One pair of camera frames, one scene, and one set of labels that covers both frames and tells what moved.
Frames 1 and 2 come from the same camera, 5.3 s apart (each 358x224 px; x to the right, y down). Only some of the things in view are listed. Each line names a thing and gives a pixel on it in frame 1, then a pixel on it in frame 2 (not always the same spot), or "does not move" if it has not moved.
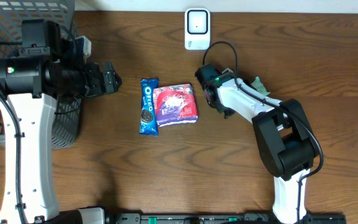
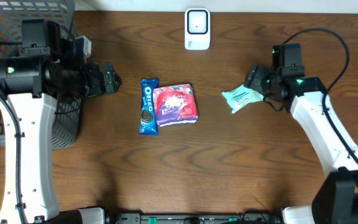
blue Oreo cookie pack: [148, 125] does not move
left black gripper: [96, 83] does not move
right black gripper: [204, 76] -> [258, 79]
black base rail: [221, 218] does not move
